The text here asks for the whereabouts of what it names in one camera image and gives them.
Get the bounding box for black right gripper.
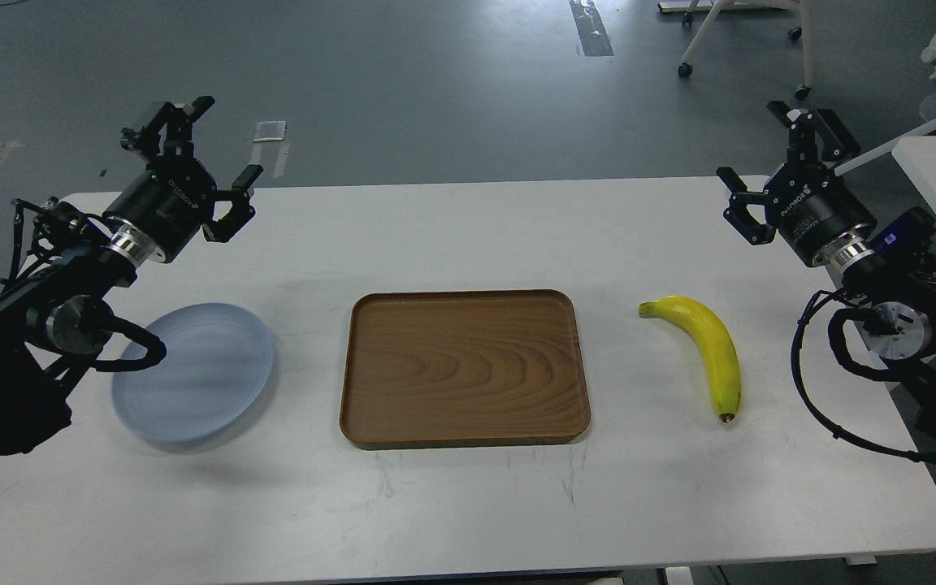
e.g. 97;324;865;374
716;100;877;267

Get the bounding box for white floor marker patch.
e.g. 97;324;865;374
253;121;287;143

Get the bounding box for light blue plate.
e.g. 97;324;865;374
111;303;274;444

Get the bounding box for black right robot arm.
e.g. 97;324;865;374
717;101;936;464

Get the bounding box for yellow banana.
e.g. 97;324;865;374
638;295;743;423

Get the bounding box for brown wooden tray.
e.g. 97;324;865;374
339;289;592;449

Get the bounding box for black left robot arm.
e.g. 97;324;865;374
0;96;263;457

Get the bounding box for white wheeled chair base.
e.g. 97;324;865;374
656;1;817;102

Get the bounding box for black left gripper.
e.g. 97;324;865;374
103;96;264;264

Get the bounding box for grey floor tape strip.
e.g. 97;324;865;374
568;0;614;57

